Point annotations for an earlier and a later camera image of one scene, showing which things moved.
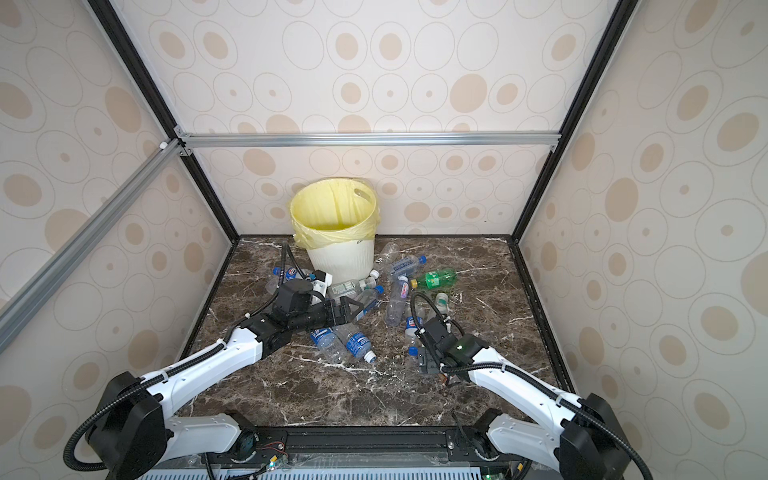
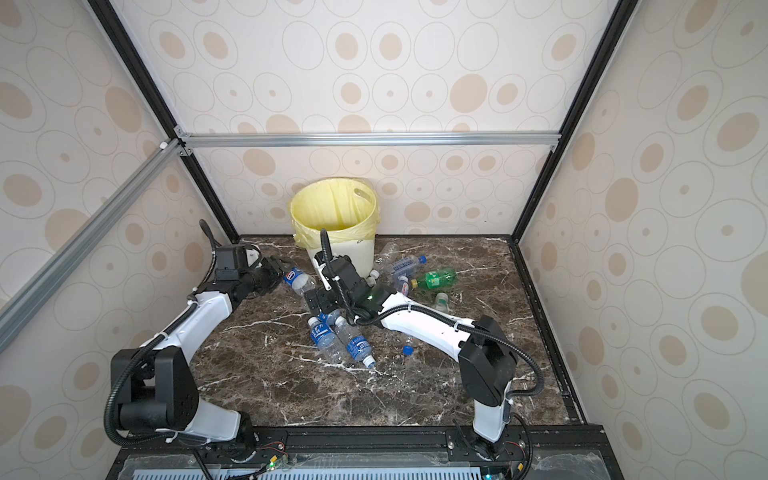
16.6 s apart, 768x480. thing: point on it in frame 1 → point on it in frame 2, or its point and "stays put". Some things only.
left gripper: (343, 311) → (276, 269)
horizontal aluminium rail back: (187, 142) stays put
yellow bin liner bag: (329, 212) stays put
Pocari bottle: (329, 344) stays put
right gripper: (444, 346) → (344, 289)
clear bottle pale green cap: (442, 302) stays put
